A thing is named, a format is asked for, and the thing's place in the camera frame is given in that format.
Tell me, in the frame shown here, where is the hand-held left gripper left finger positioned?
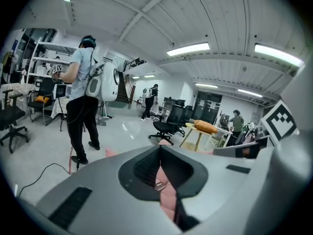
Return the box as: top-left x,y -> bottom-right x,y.
36,145 -> 183,235

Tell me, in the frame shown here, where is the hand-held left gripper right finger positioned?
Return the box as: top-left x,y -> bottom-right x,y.
160,145 -> 257,235

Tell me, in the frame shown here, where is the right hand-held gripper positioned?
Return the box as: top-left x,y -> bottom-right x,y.
212,65 -> 313,235

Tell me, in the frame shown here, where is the white desk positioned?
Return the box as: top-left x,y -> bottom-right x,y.
212,127 -> 233,147

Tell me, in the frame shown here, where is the large orange cushion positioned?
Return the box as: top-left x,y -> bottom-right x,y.
192,119 -> 219,135

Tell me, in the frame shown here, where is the round wooden table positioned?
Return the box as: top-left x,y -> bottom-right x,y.
179,122 -> 219,152

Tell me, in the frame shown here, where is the black double door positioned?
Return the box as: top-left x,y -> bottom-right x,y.
195,91 -> 224,126

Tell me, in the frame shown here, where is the black mesh office chair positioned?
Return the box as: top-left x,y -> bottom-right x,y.
148,99 -> 187,146
182,105 -> 194,126

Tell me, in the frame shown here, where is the staircase with railing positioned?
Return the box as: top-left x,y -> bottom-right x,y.
115,72 -> 136,104

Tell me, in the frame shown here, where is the white round appliance on stand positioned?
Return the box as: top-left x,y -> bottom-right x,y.
96,61 -> 121,122

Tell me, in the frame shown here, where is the small orange cushion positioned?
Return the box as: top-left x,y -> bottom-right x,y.
34,95 -> 51,104

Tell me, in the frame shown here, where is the white metal shelf rack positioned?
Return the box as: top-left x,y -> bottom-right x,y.
25,36 -> 79,85

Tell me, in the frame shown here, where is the black floor cable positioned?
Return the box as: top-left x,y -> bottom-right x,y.
18,162 -> 79,198

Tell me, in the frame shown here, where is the black chair with metal frame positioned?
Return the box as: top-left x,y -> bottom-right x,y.
26,77 -> 56,126

